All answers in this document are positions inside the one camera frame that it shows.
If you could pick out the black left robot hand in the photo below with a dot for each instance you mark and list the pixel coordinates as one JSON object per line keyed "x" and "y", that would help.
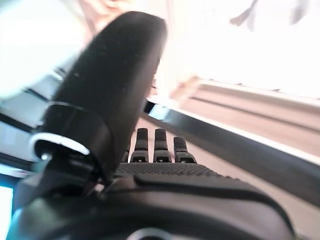
{"x": 107, "y": 75}

